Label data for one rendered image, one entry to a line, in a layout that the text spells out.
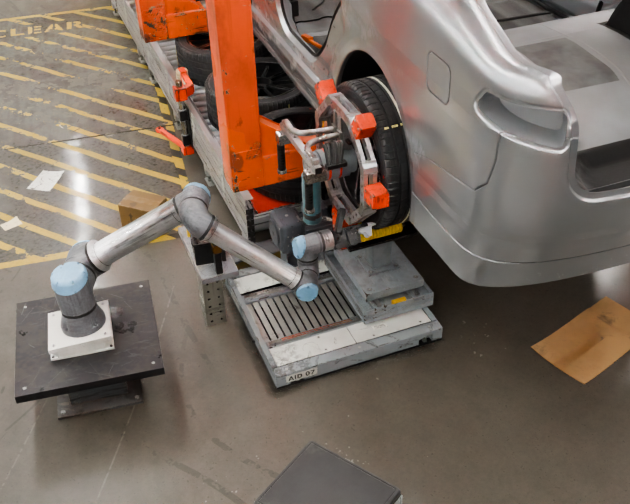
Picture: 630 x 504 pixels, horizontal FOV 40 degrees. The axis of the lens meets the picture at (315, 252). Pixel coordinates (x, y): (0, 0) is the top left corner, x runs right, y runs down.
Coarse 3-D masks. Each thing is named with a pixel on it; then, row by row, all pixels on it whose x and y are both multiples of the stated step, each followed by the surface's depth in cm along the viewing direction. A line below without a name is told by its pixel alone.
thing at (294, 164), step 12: (264, 120) 414; (264, 132) 408; (264, 144) 411; (276, 144) 414; (288, 144) 417; (264, 156) 414; (276, 156) 415; (288, 156) 418; (300, 156) 420; (264, 168) 417; (276, 168) 419; (288, 168) 422; (300, 168) 425; (264, 180) 420; (276, 180) 423
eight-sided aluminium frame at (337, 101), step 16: (336, 96) 367; (320, 112) 383; (352, 112) 358; (320, 144) 396; (368, 144) 352; (368, 160) 352; (336, 192) 398; (336, 208) 395; (352, 208) 388; (368, 208) 362
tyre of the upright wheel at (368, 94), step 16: (352, 80) 371; (368, 80) 366; (384, 80) 365; (352, 96) 365; (368, 96) 355; (384, 96) 355; (384, 112) 352; (384, 128) 348; (400, 128) 351; (384, 144) 348; (400, 144) 349; (384, 160) 349; (400, 160) 350; (384, 176) 353; (400, 176) 353; (400, 192) 357; (384, 208) 362; (400, 208) 362; (384, 224) 371
